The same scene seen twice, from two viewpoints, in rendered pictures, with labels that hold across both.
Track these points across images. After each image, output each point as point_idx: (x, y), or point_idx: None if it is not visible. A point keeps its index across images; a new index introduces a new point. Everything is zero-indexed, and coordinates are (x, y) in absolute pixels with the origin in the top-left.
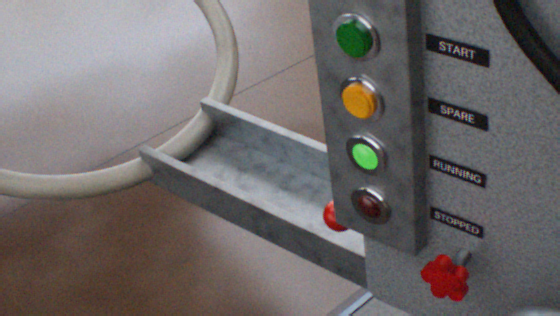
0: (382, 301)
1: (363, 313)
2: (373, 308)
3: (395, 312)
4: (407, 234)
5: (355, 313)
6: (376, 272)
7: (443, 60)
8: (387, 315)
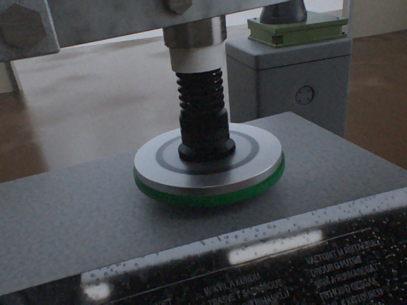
0: (375, 160)
1: (361, 151)
2: (367, 155)
3: (358, 163)
4: None
5: (363, 148)
6: None
7: None
8: (356, 160)
